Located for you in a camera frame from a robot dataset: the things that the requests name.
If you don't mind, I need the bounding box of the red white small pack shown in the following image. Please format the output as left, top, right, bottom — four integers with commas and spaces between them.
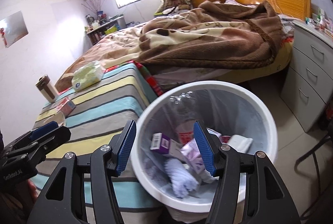
56, 97, 76, 117

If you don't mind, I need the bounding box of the white tissue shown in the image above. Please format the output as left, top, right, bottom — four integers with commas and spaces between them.
227, 135, 253, 153

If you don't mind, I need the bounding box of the white foam net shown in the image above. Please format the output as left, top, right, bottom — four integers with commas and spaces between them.
164, 159, 200, 199

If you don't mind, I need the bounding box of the small purple box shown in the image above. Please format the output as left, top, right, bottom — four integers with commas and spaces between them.
181, 139, 205, 179

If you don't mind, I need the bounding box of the long purple white box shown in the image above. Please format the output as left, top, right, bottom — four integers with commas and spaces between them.
150, 133, 185, 162

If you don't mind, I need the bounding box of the clear plastic bottle red label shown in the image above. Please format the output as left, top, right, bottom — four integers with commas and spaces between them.
169, 91, 198, 145

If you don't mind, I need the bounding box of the white round trash bin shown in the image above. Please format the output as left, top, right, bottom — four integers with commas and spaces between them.
130, 81, 278, 213

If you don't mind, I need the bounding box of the left hand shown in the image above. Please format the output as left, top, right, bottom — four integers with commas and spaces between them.
26, 179, 39, 201

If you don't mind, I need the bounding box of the brown white thermos cup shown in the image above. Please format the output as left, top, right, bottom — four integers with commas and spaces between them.
36, 74, 59, 103

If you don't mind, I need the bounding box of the striped table cloth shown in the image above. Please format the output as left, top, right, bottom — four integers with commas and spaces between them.
32, 64, 163, 223

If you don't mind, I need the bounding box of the green tissue pack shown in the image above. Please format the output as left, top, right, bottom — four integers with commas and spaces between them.
72, 61, 105, 92

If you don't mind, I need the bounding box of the cluttered shelf desk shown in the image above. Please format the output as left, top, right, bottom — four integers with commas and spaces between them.
86, 14, 126, 45

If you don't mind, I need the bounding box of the grey drawer cabinet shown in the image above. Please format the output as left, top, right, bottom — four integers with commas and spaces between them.
281, 20, 333, 132

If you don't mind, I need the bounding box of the dried branch decoration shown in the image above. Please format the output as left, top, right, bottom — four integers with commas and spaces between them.
81, 0, 106, 14

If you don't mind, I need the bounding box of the brown fleece blanket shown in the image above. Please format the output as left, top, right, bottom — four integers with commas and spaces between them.
55, 1, 283, 91

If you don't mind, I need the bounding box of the brown teddy bear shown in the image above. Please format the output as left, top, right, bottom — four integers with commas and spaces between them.
165, 0, 191, 10

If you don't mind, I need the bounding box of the silver wall poster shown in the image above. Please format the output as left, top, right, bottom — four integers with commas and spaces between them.
0, 11, 28, 48

